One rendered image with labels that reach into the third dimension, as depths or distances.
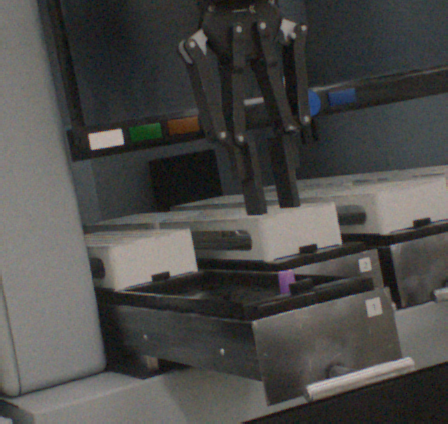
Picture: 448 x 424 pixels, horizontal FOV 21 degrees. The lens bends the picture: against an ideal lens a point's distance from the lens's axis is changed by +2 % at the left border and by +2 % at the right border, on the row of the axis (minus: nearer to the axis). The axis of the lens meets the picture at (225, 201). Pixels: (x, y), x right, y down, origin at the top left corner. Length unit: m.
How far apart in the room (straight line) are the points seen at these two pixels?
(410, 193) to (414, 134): 0.39
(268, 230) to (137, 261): 0.15
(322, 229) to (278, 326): 0.36
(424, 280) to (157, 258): 0.30
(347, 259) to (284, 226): 0.08
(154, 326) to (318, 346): 0.23
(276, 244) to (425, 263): 0.17
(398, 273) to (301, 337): 0.36
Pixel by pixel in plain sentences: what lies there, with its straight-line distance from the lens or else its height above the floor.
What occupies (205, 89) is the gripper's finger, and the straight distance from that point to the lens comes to 1.10.
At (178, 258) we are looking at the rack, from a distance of 1.32.
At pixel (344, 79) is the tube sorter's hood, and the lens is 1.41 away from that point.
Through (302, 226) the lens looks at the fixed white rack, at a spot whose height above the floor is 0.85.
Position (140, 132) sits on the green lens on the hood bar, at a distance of 1.27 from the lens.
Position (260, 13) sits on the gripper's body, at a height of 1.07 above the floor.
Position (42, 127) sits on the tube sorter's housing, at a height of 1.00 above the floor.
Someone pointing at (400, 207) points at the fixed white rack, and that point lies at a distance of 1.39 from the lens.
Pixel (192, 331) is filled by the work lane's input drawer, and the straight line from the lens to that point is 1.09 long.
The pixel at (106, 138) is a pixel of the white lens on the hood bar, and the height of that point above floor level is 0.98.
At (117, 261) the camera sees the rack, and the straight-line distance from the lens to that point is 1.30.
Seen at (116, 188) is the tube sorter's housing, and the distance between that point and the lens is 2.09.
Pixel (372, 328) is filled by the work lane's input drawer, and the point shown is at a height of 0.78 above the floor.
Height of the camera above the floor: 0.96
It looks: 3 degrees down
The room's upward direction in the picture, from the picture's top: 10 degrees counter-clockwise
